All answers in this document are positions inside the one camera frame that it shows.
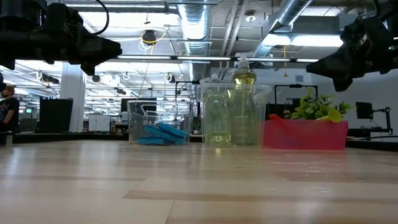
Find person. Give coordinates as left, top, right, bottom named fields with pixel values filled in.
left=0, top=85, right=21, bottom=133

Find clear plastic sponge bin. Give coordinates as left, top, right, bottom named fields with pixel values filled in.
left=126, top=99, right=194, bottom=146

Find yellow hanging cord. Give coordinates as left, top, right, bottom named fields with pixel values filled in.
left=282, top=45, right=289, bottom=78

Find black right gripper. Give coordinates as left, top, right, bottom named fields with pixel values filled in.
left=305, top=15, right=393, bottom=93

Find black metal rack frame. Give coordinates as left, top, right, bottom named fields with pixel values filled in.
left=273, top=83, right=318, bottom=121
left=174, top=80, right=203, bottom=100

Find black monitor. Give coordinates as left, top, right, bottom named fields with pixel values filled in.
left=120, top=97, right=158, bottom=113

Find red plastic bin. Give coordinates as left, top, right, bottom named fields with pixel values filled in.
left=262, top=119, right=349, bottom=151

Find black partition panel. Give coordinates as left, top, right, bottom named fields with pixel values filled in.
left=39, top=97, right=75, bottom=133

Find black hanging cable reel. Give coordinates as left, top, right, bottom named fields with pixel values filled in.
left=141, top=29, right=158, bottom=47

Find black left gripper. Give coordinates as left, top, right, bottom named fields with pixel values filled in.
left=37, top=2, right=123, bottom=75

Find white building column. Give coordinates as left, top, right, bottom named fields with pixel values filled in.
left=60, top=62, right=86, bottom=133

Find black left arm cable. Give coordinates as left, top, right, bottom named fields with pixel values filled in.
left=93, top=0, right=110, bottom=35

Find yellow dish brush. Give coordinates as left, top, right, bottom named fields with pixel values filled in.
left=315, top=109, right=343, bottom=123

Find clear plastic soap bin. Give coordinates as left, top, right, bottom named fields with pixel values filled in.
left=195, top=83, right=272, bottom=147

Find green potted plant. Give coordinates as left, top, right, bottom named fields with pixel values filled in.
left=290, top=88, right=357, bottom=121

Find silver spiral ceiling duct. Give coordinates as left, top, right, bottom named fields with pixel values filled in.
left=178, top=0, right=213, bottom=57
left=253, top=0, right=313, bottom=58

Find black monitor on arm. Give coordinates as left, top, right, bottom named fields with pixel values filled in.
left=355, top=101, right=393, bottom=135

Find white cabinet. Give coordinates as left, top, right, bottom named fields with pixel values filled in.
left=88, top=114, right=111, bottom=133

